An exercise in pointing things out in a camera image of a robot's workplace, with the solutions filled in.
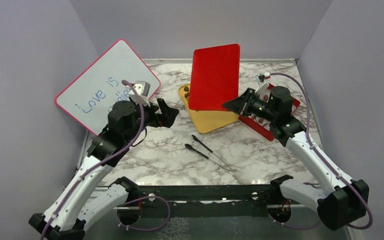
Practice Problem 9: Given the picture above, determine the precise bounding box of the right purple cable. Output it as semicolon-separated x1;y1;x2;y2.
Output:
268;72;374;230

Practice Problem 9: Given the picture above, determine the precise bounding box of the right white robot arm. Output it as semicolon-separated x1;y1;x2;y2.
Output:
222;86;373;231

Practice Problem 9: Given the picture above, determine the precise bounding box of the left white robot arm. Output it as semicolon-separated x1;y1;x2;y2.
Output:
28;98;179;240

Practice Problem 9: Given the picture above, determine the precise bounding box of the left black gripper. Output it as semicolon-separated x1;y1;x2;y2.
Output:
125;97;179;143

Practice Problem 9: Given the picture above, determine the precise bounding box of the white board with pink frame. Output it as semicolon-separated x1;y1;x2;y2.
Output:
54;39;161;135

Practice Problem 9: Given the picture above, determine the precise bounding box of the yellow plastic tray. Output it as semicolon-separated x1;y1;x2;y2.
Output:
178;84;239;134

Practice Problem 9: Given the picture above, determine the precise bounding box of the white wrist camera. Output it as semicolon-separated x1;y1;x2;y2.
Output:
128;81;151;106
255;72;271;96

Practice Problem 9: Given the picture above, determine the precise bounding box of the purple cable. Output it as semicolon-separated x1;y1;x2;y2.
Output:
268;72;374;230
39;79;147;240

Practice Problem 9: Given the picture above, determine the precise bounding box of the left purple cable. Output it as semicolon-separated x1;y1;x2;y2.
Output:
39;79;147;240

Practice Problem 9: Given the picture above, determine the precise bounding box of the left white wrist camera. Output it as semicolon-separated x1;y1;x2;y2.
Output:
128;81;151;106

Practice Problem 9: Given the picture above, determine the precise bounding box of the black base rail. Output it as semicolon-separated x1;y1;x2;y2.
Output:
117;184;287;220

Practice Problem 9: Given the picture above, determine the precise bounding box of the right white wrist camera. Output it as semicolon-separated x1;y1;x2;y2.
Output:
255;72;271;96

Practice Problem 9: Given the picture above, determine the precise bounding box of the red box lid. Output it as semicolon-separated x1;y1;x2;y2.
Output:
188;43;241;112

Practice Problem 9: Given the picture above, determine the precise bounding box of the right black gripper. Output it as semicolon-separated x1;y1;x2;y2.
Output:
223;87;278;122

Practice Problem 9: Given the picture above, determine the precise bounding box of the red chocolate box with dividers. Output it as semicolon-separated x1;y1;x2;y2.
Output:
238;84;302;142

